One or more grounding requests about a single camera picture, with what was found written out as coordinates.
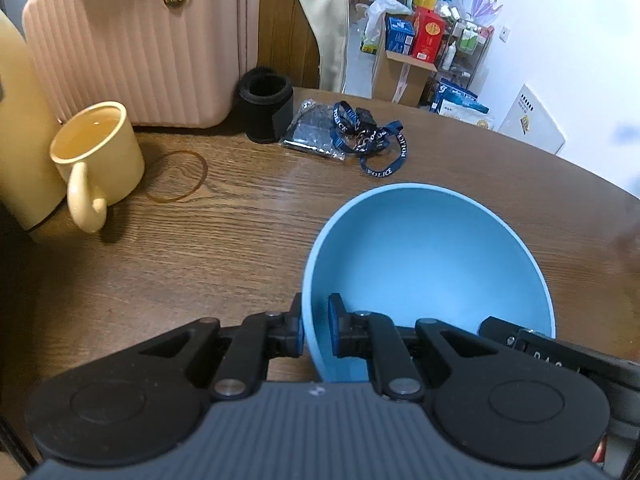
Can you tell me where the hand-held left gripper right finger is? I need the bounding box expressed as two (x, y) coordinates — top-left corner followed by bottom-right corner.
(327, 292), (493, 404)

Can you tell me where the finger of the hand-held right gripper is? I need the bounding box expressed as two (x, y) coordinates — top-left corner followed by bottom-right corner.
(477, 316), (596, 377)

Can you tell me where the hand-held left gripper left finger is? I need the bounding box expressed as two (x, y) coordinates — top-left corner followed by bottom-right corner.
(140, 292), (306, 402)

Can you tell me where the blue ribbed bowl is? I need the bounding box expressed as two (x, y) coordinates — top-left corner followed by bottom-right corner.
(301, 183), (557, 386)

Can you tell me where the brown rubber band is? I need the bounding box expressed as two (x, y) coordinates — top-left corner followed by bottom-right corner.
(145, 151), (209, 205)

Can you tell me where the clear plastic bag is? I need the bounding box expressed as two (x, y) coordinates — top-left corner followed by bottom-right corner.
(281, 100), (351, 161)

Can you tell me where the black cup sleeve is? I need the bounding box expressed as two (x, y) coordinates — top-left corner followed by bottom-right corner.
(236, 66), (295, 145)

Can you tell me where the cardboard box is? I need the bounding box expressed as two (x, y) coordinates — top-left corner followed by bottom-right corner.
(372, 47), (439, 107)

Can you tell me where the yellow mug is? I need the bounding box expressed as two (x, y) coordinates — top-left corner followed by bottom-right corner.
(50, 101), (146, 234)

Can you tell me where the blue white packet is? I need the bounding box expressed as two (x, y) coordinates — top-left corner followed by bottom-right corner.
(431, 79), (489, 114)

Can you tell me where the brown wooden chair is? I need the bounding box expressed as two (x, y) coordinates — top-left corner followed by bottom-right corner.
(259, 0), (323, 91)

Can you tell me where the blue carton box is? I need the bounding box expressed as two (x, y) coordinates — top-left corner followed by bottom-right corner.
(385, 16), (417, 56)

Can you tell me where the red carton box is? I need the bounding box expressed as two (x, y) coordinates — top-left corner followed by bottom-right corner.
(411, 7), (446, 64)

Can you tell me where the pink ribbed suitcase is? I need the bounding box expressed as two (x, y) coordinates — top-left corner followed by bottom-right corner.
(22, 0), (262, 129)

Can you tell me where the white plastic bag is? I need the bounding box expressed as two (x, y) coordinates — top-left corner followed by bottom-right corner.
(360, 0), (414, 56)

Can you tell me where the blue lanyard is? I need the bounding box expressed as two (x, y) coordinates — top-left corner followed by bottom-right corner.
(330, 101), (409, 180)

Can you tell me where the wire shelf rack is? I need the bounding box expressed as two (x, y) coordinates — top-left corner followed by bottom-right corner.
(435, 0), (494, 106)

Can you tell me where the yellow kettle with grey handle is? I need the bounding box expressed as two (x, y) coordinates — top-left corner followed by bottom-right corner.
(0, 10), (69, 232)

